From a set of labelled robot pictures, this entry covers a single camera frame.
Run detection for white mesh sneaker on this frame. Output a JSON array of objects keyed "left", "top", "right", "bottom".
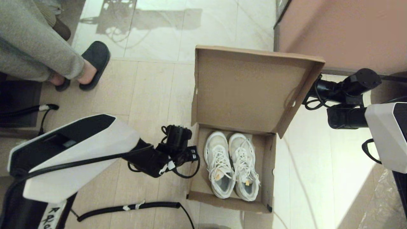
[
  {"left": 228, "top": 133, "right": 261, "bottom": 202},
  {"left": 204, "top": 131, "right": 236, "bottom": 199}
]

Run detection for brown cardboard shoe box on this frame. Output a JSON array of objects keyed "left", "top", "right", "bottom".
[{"left": 186, "top": 45, "right": 326, "bottom": 214}]

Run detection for pink cabinet with grey base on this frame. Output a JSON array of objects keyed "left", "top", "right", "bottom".
[{"left": 272, "top": 0, "right": 407, "bottom": 77}]

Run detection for black corrugated conduit, two tapes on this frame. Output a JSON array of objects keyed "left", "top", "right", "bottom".
[{"left": 77, "top": 201, "right": 195, "bottom": 229}]

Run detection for dark grey slipper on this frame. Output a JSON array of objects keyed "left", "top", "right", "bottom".
[
  {"left": 79, "top": 41, "right": 111, "bottom": 91},
  {"left": 55, "top": 78, "right": 71, "bottom": 92}
]

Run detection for black corrugated conduit, taped end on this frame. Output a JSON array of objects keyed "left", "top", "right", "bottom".
[{"left": 0, "top": 103, "right": 59, "bottom": 119}]

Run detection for dark grey floor mat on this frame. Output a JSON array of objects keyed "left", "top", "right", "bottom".
[{"left": 0, "top": 80, "right": 42, "bottom": 128}]

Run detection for beige ribbed round stool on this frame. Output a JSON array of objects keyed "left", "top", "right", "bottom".
[{"left": 33, "top": 0, "right": 71, "bottom": 41}]

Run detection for grey crumpled cloth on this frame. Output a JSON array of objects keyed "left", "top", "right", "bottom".
[{"left": 40, "top": 0, "right": 63, "bottom": 15}]

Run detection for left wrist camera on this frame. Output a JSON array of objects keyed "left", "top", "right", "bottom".
[{"left": 162, "top": 125, "right": 193, "bottom": 154}]

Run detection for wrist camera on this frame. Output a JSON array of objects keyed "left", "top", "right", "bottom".
[
  {"left": 342, "top": 68, "right": 382, "bottom": 96},
  {"left": 162, "top": 125, "right": 193, "bottom": 154}
]

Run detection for black left wrist camera cable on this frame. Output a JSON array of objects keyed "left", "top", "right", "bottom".
[{"left": 6, "top": 145, "right": 201, "bottom": 198}]

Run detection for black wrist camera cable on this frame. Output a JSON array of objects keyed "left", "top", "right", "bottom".
[
  {"left": 302, "top": 75, "right": 333, "bottom": 111},
  {"left": 6, "top": 145, "right": 201, "bottom": 198}
]

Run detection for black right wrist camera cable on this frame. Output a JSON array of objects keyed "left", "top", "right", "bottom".
[{"left": 302, "top": 75, "right": 333, "bottom": 111}]

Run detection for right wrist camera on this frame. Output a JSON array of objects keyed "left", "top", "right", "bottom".
[{"left": 342, "top": 68, "right": 382, "bottom": 96}]

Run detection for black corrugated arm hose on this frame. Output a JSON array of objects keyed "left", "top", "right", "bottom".
[{"left": 362, "top": 138, "right": 385, "bottom": 164}]

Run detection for thin black plug cable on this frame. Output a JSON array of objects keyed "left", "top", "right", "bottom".
[{"left": 39, "top": 107, "right": 56, "bottom": 135}]

